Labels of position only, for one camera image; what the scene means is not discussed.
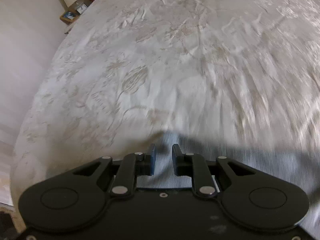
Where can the small white clock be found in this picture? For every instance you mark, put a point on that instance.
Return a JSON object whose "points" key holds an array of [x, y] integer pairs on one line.
{"points": [[80, 9]]}

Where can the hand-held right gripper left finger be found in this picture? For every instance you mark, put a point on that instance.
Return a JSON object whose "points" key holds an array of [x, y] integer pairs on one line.
{"points": [[153, 161]]}

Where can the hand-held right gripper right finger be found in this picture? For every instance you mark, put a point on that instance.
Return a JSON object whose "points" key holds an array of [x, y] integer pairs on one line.
{"points": [[175, 166]]}

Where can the wooden nightstand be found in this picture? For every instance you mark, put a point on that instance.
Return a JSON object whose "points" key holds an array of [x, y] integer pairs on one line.
{"points": [[75, 17]]}

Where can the white floral bedspread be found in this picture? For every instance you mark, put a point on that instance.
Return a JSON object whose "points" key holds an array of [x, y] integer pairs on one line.
{"points": [[175, 55]]}

